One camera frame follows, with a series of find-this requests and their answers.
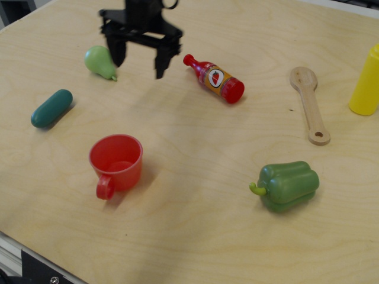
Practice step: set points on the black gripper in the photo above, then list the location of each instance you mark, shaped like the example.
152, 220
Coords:
141, 22

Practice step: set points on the dark green toy cucumber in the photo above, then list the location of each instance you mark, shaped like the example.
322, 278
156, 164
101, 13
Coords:
50, 110

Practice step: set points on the red plastic cup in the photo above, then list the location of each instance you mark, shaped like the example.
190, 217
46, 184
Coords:
117, 161

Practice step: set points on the light green toy pear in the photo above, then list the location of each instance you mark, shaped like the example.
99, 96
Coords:
98, 60

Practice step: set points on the red toy ketchup bottle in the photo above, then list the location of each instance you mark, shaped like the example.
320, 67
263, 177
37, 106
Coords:
216, 79

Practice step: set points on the wooden spoon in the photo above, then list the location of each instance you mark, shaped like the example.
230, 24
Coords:
304, 81

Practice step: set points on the green toy bell pepper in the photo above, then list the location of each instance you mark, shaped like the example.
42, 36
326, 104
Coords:
285, 185

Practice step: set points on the yellow plastic bottle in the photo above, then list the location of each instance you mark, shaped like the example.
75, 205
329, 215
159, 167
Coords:
364, 100

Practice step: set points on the aluminium table frame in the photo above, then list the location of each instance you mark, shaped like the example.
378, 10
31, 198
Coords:
11, 264

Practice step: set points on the black corner bracket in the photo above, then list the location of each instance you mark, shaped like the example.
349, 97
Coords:
40, 270

